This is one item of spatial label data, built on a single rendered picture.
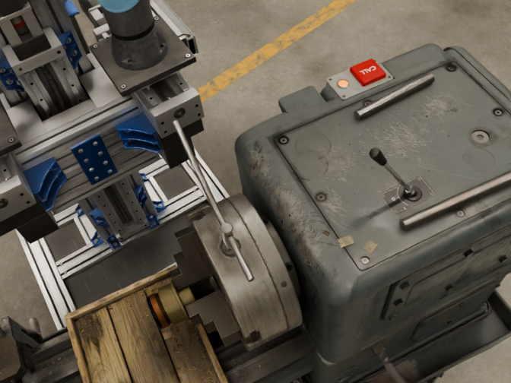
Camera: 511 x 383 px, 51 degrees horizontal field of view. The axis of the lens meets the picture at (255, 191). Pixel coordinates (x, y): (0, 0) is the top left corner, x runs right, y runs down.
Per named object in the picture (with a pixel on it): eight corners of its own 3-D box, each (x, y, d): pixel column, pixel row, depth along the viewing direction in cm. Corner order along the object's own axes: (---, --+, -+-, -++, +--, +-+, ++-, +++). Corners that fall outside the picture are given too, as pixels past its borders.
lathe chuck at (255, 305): (229, 233, 136) (217, 172, 108) (286, 346, 122) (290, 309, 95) (197, 248, 134) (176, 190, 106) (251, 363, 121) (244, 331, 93)
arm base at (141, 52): (105, 47, 146) (93, 17, 138) (153, 25, 150) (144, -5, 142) (127, 78, 139) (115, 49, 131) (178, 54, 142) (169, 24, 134)
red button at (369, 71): (371, 64, 123) (372, 57, 121) (385, 80, 120) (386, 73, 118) (348, 73, 122) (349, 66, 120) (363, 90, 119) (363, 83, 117)
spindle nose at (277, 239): (260, 232, 130) (258, 192, 112) (301, 307, 121) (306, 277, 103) (249, 236, 130) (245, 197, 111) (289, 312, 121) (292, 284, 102)
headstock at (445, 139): (420, 133, 159) (450, 27, 126) (534, 260, 134) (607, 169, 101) (241, 214, 148) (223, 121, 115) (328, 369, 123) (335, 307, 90)
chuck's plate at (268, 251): (241, 228, 137) (233, 166, 109) (299, 338, 123) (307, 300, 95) (229, 233, 136) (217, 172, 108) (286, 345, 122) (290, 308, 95)
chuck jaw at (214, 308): (233, 281, 110) (256, 327, 103) (236, 293, 114) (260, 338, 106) (184, 304, 108) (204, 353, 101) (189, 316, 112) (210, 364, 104)
